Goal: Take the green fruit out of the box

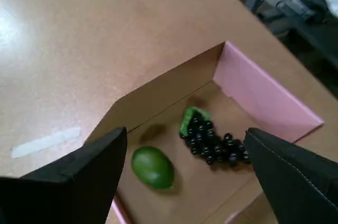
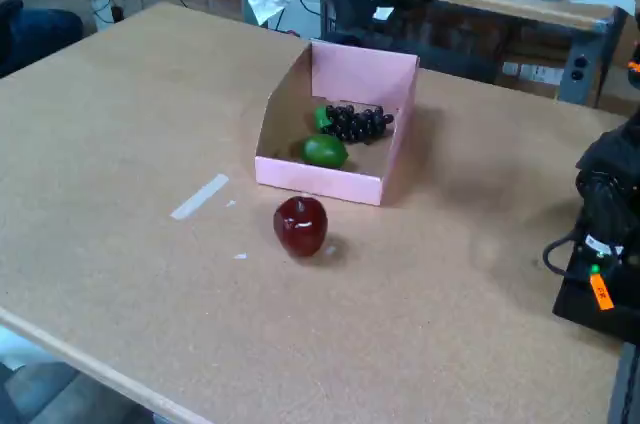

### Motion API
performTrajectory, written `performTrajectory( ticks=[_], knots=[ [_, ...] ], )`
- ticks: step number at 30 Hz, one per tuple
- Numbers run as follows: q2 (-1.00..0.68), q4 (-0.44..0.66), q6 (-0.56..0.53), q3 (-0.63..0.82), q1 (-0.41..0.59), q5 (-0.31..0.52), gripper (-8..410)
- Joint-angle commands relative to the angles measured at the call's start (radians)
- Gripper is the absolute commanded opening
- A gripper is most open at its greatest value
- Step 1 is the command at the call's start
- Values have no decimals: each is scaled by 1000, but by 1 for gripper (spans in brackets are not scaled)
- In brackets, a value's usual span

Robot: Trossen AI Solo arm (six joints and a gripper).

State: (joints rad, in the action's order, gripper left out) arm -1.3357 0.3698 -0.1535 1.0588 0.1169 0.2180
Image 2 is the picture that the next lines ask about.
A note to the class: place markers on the round green toy fruit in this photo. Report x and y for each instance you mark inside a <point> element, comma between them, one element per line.
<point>324,150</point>

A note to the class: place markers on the pink cardboard box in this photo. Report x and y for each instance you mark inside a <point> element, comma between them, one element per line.
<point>320,181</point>

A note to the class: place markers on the white labelled box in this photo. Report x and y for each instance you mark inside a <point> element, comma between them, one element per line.
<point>530,73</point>

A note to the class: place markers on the black toy grapes bunch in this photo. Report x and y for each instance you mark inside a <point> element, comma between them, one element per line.
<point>357,124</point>

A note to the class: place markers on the wooden workbench with grey leg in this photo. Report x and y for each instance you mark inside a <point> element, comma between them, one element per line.
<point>525,6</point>

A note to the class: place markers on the dark red toy pomegranate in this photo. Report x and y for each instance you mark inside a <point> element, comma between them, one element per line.
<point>300,226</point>

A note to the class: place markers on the long white tape strip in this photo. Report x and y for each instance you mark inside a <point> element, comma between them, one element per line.
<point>199,197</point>

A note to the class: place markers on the person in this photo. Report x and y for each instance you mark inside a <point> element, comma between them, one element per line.
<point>35,39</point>

